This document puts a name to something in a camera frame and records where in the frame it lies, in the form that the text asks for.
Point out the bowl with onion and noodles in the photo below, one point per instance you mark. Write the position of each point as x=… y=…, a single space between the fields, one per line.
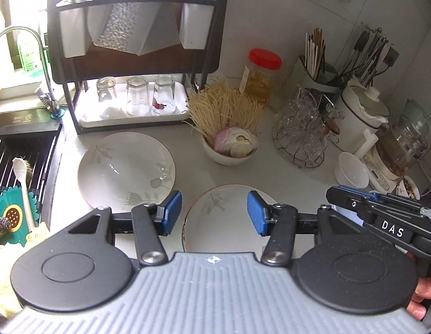
x=224 y=159

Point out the white rack drip tray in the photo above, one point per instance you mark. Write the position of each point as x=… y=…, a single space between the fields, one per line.
x=88 y=116

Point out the hanging utensil set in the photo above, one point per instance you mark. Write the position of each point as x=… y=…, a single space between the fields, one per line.
x=366 y=61

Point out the black dish rack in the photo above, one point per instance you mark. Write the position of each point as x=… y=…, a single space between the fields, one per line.
x=93 y=39

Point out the white electric cooker pot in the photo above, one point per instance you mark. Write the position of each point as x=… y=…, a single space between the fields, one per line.
x=363 y=110

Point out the dry noodle bundle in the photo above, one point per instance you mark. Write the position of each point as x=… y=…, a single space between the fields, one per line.
x=219 y=106

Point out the white ceramic bowl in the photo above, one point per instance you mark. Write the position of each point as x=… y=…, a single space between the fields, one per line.
x=350 y=171

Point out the glass health kettle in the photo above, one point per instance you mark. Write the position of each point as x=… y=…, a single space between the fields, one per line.
x=397 y=149

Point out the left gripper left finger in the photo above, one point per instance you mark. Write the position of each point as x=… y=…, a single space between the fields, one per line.
x=152 y=221

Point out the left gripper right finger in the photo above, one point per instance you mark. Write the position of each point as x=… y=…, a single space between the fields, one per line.
x=278 y=222

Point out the sink drain rack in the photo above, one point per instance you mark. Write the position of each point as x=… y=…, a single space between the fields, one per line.
x=30 y=156

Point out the white cutlery caddy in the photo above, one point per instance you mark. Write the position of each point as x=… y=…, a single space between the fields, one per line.
x=195 y=24

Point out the wire glass rack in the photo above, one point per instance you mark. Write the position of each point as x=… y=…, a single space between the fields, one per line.
x=304 y=126

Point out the sliced red onion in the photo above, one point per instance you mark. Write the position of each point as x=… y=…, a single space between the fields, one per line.
x=235 y=141

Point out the white spoon in sink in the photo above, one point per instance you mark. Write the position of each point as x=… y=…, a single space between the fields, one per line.
x=20 y=170

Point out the upturned glass left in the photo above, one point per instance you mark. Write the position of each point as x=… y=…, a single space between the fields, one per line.
x=108 y=103

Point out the upturned glass middle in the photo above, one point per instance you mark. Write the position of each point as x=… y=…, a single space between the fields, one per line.
x=138 y=98

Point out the wall power socket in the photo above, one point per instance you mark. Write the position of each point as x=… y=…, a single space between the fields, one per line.
x=392 y=56

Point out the person's right hand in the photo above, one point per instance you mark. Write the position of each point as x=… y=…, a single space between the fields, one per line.
x=422 y=291

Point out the patterned cup with tea leaves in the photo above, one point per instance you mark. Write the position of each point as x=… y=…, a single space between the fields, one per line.
x=407 y=188

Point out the large white leaf bowl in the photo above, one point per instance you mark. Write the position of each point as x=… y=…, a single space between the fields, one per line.
x=125 y=169

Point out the green chopstick holder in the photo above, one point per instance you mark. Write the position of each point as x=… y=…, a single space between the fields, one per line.
x=301 y=78

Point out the small white leaf plate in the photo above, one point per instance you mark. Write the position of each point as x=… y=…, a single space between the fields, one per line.
x=219 y=222

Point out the kitchen faucet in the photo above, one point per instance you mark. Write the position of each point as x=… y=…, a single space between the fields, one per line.
x=33 y=61

